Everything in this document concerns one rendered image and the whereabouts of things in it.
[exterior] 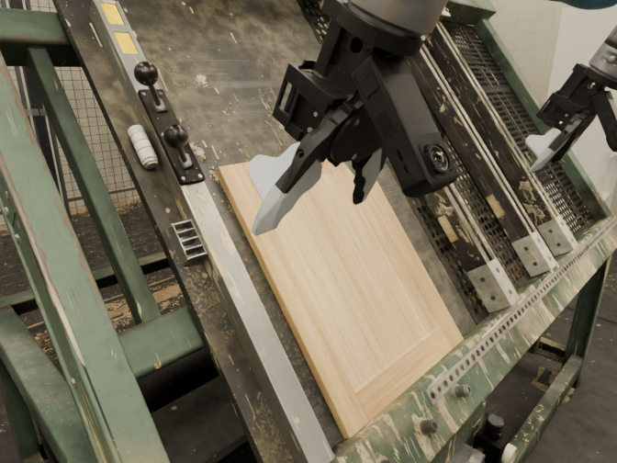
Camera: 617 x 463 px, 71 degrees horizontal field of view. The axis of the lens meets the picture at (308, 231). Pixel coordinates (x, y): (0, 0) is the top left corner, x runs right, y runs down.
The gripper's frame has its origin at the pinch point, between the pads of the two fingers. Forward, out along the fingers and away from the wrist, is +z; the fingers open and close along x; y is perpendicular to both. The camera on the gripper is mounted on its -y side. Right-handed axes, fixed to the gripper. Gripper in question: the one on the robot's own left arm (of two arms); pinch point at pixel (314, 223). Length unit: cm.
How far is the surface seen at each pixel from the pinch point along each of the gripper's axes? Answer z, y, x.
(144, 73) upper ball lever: 5.5, 42.4, -2.6
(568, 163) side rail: 31, 12, -194
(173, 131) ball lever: 9.6, 31.9, -2.7
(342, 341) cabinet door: 38.7, -1.1, -26.3
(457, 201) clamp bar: 27, 12, -83
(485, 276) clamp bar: 37, -7, -79
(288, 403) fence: 37.9, -5.4, -7.9
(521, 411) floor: 126, -50, -159
